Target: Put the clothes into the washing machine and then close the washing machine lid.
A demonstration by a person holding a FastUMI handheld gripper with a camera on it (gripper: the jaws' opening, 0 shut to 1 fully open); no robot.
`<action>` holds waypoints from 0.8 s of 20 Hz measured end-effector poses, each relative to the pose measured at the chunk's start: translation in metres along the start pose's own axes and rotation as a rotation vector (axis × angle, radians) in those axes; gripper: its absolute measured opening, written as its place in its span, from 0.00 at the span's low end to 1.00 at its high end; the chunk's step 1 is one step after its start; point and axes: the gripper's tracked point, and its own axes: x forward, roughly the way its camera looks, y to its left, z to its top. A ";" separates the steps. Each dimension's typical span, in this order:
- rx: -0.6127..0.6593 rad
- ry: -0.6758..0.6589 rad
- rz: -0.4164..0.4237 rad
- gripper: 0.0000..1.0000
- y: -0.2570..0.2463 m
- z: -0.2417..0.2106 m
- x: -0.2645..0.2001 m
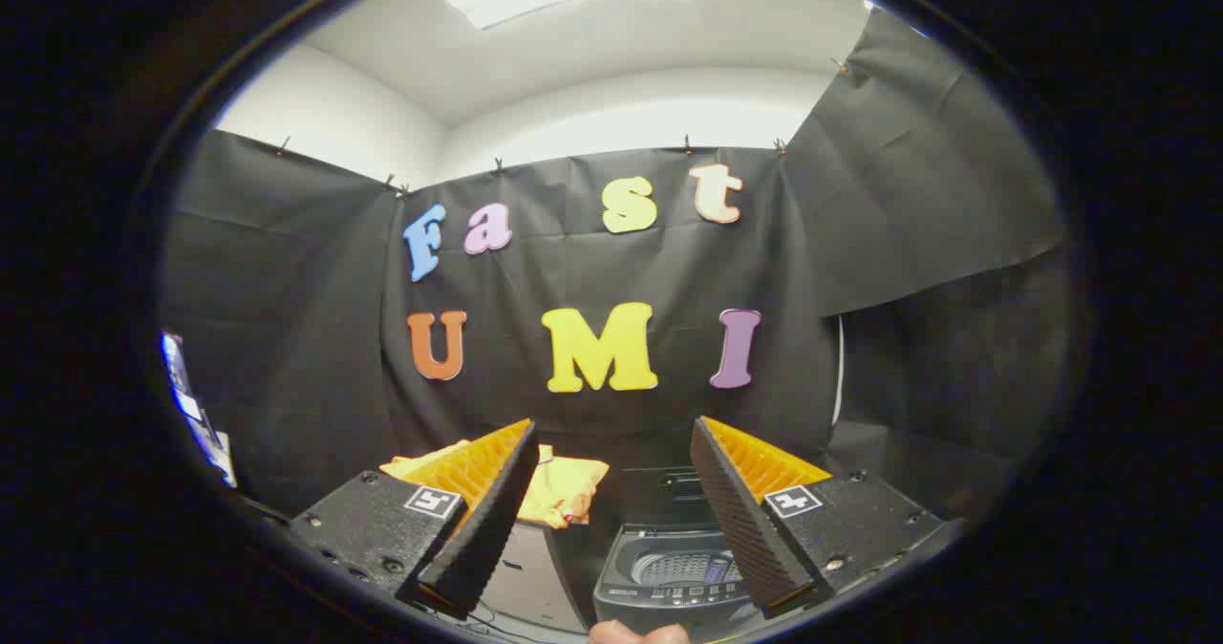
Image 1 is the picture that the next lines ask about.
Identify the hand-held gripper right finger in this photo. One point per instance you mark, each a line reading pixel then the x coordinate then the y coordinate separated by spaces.
pixel 740 529

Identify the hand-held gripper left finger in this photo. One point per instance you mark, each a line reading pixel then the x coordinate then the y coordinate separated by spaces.
pixel 482 539

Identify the yellow polo shirt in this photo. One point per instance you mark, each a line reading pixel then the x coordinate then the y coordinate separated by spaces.
pixel 564 491

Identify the dark grey washing machine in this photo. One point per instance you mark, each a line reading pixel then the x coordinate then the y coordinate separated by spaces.
pixel 659 587

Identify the black backdrop cloth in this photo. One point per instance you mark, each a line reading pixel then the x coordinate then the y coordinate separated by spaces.
pixel 564 271

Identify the white and blue equipment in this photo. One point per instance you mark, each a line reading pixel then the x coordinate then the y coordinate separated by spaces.
pixel 182 376

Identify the row of black cloth clips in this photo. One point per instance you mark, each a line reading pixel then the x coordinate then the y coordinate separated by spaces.
pixel 498 163

